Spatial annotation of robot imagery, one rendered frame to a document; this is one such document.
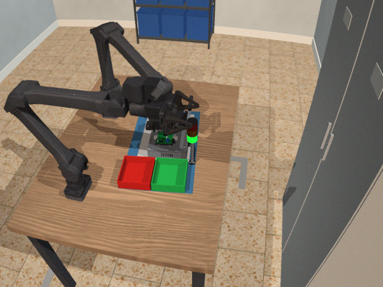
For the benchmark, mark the green bin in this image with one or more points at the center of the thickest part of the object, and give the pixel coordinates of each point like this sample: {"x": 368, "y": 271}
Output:
{"x": 170, "y": 175}

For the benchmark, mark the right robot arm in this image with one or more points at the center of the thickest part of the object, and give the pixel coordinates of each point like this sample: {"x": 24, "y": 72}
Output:
{"x": 138, "y": 94}

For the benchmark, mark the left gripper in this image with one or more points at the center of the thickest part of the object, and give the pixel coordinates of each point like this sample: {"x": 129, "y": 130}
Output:
{"x": 152, "y": 124}

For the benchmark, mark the red bin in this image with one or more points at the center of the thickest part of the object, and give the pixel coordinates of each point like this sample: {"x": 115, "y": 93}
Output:
{"x": 136, "y": 169}

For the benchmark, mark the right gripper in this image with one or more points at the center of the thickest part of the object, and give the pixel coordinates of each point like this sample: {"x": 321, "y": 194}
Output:
{"x": 165, "y": 118}

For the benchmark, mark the green circuit board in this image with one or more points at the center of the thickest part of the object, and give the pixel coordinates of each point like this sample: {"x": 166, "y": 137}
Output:
{"x": 162, "y": 138}

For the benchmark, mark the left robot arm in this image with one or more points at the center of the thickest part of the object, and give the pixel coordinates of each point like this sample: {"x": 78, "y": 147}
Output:
{"x": 112, "y": 33}

